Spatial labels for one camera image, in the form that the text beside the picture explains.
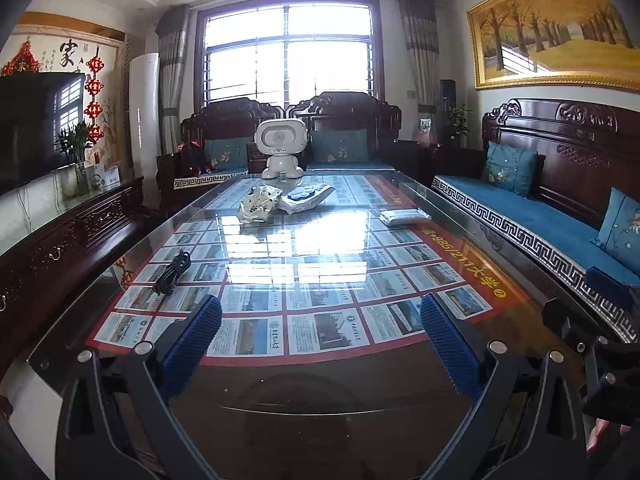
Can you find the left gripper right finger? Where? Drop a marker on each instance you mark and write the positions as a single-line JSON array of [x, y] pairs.
[[454, 345]]

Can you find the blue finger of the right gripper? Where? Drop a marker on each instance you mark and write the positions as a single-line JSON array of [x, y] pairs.
[[614, 291]]

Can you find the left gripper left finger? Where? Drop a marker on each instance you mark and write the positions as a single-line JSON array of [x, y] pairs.
[[183, 345]]

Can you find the person's right hand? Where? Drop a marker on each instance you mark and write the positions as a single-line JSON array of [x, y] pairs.
[[606, 437]]

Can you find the blue embroidered cushion near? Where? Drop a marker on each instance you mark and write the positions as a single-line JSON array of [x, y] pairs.
[[619, 233]]

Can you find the blue embroidered cushion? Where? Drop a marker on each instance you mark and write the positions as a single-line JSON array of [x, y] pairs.
[[619, 233], [511, 169]]

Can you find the dark carved wooden coffee table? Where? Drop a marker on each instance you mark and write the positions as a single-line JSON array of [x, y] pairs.
[[320, 369]]

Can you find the long carved wooden sofa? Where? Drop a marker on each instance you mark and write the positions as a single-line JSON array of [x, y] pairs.
[[584, 152]]

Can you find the blue embroidered cushion far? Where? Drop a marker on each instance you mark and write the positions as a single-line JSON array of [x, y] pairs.
[[511, 169]]

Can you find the white crumpled printed wrapper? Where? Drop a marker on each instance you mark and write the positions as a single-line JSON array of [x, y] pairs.
[[258, 205]]

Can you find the dark wooden TV cabinet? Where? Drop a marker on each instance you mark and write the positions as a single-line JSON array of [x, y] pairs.
[[43, 273]]

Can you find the white blue printed package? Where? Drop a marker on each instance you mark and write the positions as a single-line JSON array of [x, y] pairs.
[[304, 198]]

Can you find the green potted plant in vase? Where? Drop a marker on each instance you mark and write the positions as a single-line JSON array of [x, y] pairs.
[[74, 141]]

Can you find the teal armchair cushion left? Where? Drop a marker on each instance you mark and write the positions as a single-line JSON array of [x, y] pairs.
[[227, 154]]

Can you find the teal armchair cushion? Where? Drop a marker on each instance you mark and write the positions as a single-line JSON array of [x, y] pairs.
[[227, 154], [340, 146]]

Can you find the left carved wooden armchair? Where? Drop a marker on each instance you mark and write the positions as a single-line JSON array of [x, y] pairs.
[[184, 175]]

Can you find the carved wooden armchair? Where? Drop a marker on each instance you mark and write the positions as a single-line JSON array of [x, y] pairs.
[[184, 175], [346, 110]]

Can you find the corner potted green plant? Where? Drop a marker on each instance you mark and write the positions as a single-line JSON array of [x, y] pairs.
[[456, 125]]

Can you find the white toy robot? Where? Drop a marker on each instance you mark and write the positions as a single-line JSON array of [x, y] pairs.
[[281, 140]]

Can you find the teal armchair cushion right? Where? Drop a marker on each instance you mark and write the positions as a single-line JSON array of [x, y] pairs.
[[340, 146]]

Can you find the black tower speaker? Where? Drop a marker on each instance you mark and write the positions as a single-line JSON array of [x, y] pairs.
[[447, 99]]

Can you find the red Chinese knot decoration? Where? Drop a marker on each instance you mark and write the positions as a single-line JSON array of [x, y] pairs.
[[94, 86]]

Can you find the right carved wooden armchair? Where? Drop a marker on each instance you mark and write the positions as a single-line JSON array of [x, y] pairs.
[[346, 110]]

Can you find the gold framed tree painting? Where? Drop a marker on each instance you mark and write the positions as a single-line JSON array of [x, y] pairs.
[[574, 42]]

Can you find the white standing air conditioner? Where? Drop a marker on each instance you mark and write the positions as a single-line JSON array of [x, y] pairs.
[[143, 121]]

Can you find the black flat television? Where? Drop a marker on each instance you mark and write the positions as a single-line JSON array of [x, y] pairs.
[[33, 107]]

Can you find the left window curtain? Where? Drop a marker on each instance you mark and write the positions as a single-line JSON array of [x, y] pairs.
[[172, 32]]

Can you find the window curtain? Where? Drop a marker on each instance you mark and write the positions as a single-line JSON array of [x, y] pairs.
[[419, 24], [172, 32]]

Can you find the right window curtain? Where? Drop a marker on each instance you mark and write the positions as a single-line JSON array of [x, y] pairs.
[[419, 24]]

